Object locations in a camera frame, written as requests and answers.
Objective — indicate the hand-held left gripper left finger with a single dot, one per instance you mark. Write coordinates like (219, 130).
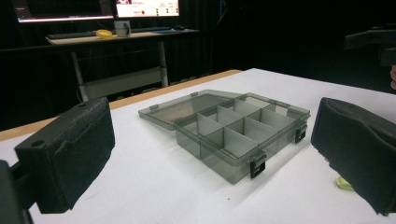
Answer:
(67, 152)

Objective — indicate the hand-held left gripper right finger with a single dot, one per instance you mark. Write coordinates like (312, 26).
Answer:
(358, 146)

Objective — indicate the grey transparent compartment box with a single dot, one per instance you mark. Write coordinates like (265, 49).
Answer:
(232, 130)

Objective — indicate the small yellow-green object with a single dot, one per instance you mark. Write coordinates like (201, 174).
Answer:
(343, 183)

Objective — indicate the white desk with metal legs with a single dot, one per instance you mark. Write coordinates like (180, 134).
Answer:
(124, 62)

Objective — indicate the black keyboard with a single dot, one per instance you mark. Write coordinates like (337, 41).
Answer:
(71, 34)

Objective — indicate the yellow round object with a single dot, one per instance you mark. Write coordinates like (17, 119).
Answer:
(104, 33)

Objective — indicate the white mug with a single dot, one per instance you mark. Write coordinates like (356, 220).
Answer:
(122, 28)

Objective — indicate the dark computer monitor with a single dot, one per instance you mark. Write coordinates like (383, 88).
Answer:
(62, 9)

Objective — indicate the blue mouse pad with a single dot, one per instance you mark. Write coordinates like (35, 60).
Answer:
(165, 30)

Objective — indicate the bright computer monitor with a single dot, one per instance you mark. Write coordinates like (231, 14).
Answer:
(146, 7)

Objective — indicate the black computer mouse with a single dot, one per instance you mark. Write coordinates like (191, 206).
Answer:
(179, 27)

